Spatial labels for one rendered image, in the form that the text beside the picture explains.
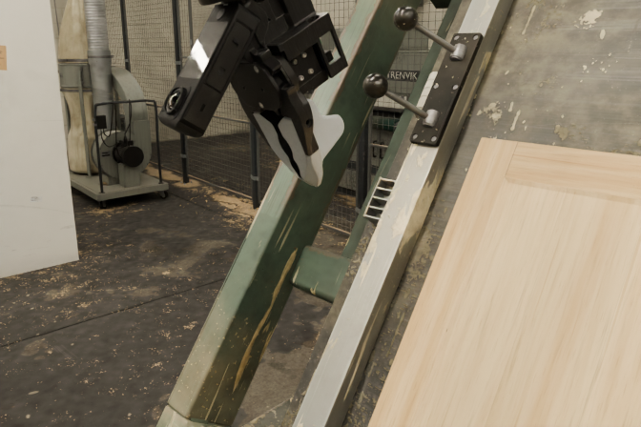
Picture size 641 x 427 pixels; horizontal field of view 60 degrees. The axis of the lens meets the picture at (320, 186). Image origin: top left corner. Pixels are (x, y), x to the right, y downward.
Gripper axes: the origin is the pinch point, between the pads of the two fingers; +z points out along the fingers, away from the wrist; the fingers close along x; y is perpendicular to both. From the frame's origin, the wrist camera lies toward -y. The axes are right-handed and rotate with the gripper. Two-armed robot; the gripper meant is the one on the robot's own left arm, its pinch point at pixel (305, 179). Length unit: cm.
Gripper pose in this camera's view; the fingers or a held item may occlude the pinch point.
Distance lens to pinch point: 54.6
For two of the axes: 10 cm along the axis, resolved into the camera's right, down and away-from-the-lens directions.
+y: 6.8, -5.9, 4.2
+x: -6.3, -1.9, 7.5
